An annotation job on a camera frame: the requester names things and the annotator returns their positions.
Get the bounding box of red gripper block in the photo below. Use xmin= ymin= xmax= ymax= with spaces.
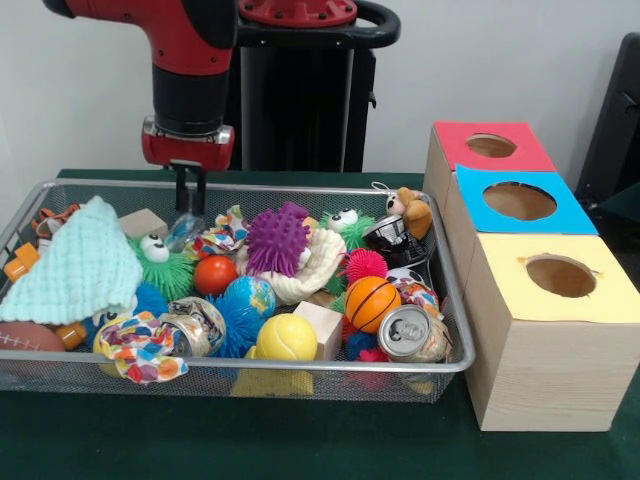
xmin=141 ymin=120 xmax=237 ymax=217

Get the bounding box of wooden box with three holes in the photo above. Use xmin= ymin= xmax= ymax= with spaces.
xmin=422 ymin=121 xmax=640 ymax=433

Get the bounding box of dark green table cloth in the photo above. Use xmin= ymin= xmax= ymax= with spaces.
xmin=0 ymin=168 xmax=640 ymax=480

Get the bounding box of colourful polka dot cloth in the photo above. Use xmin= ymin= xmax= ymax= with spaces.
xmin=192 ymin=206 xmax=252 ymax=261

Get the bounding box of silver drink can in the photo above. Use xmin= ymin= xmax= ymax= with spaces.
xmin=378 ymin=305 xmax=452 ymax=364

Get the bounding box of mint green knitted cloth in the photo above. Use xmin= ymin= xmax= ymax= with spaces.
xmin=0 ymin=195 xmax=145 ymax=326

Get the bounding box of green fuzzy toy with eyes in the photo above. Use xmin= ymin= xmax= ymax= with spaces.
xmin=127 ymin=232 xmax=197 ymax=302

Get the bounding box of orange plastic building block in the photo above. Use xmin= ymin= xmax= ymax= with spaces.
xmin=3 ymin=243 xmax=89 ymax=351

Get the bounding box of black office chair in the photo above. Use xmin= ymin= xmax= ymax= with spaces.
xmin=575 ymin=33 xmax=640 ymax=226

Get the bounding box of yellow tennis ball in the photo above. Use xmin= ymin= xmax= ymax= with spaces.
xmin=256 ymin=313 xmax=319 ymax=363

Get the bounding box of small brown football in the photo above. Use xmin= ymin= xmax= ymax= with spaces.
xmin=0 ymin=321 xmax=66 ymax=353

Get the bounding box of small orange basketball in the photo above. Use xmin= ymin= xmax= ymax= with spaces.
xmin=344 ymin=276 xmax=402 ymax=334

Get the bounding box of purple spiky ball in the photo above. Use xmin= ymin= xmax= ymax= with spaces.
xmin=246 ymin=202 xmax=313 ymax=279

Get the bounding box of clear plastic packet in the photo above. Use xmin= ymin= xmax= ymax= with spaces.
xmin=164 ymin=212 xmax=206 ymax=254

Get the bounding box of clear mesh bin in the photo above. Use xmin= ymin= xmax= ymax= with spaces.
xmin=0 ymin=178 xmax=476 ymax=404

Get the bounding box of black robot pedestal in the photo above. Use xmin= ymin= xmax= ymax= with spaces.
xmin=232 ymin=0 xmax=401 ymax=173

